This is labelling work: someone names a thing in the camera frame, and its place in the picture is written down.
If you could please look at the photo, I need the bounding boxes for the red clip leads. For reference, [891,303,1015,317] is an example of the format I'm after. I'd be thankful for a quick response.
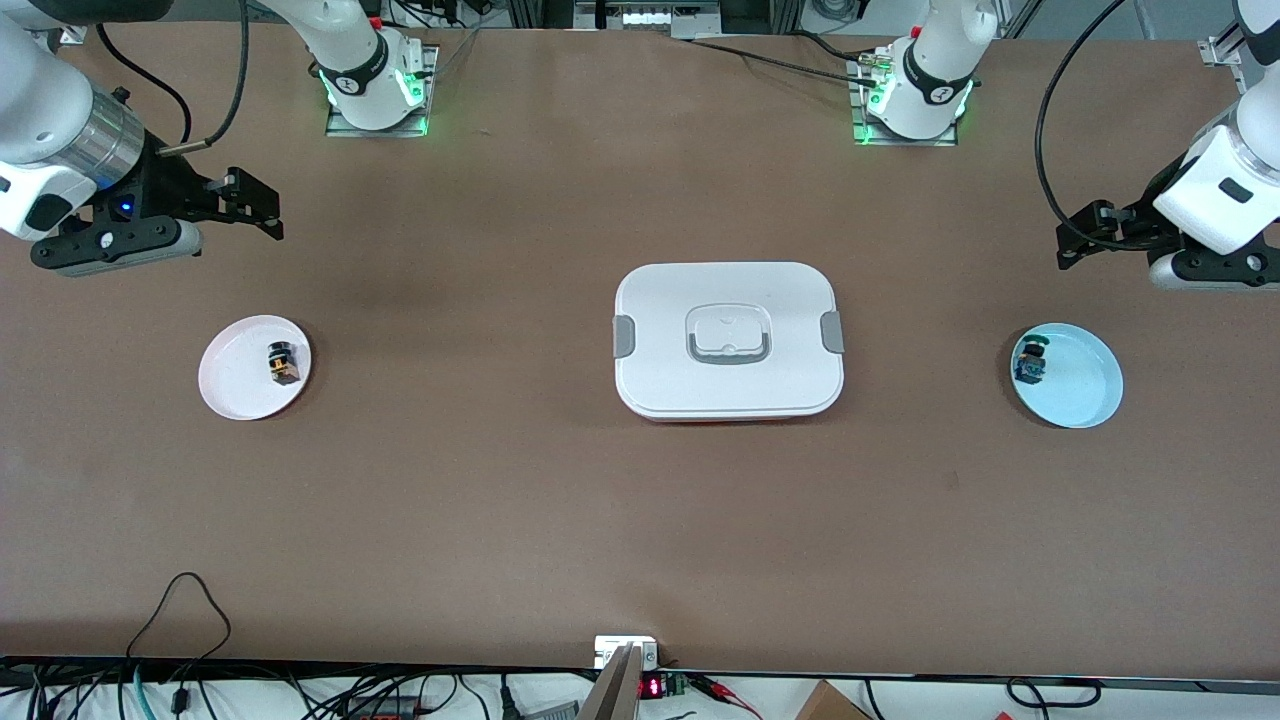
[688,674,763,720]

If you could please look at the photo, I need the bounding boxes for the thin black looped cable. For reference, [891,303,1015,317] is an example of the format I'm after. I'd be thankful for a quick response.
[125,572,233,663]

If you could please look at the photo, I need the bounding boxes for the brown cardboard box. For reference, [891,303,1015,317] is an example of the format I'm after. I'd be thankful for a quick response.
[794,680,873,720]

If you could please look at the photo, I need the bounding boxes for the silver aluminium frame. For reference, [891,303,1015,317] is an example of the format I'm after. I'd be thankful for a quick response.
[574,0,803,41]

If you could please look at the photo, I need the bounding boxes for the black cable to arm base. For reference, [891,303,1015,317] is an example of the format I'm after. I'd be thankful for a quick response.
[685,30,893,87]

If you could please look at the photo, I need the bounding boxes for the silver aluminium profile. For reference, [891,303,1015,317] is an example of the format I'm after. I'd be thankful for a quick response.
[1198,22,1247,68]

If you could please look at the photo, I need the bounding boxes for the light blue round plate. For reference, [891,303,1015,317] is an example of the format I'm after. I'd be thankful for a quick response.
[1010,322,1125,430]

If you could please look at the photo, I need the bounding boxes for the black oval cable loop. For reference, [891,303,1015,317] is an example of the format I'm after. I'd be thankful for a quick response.
[1004,677,1103,710]

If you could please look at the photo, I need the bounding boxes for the grey aluminium bar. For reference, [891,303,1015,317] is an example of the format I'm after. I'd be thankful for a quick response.
[577,645,644,720]

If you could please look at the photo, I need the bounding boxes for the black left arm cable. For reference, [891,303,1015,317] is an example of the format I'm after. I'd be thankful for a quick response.
[1034,0,1151,249]

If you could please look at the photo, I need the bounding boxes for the white lunch box grey clips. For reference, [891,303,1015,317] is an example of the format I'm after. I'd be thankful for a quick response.
[612,262,846,423]

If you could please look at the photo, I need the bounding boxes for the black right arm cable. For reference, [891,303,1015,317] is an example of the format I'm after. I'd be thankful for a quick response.
[95,0,251,157]

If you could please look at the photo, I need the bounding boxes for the small white mounting block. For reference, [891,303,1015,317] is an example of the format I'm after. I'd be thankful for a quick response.
[594,636,660,670]

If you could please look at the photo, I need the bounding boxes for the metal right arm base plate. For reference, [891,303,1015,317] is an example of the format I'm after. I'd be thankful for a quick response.
[325,44,440,139]

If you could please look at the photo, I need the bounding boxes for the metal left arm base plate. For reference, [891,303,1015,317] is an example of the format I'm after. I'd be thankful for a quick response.
[848,50,960,149]

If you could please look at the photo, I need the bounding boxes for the pink round plate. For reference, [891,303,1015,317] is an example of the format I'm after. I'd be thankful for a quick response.
[198,315,313,422]

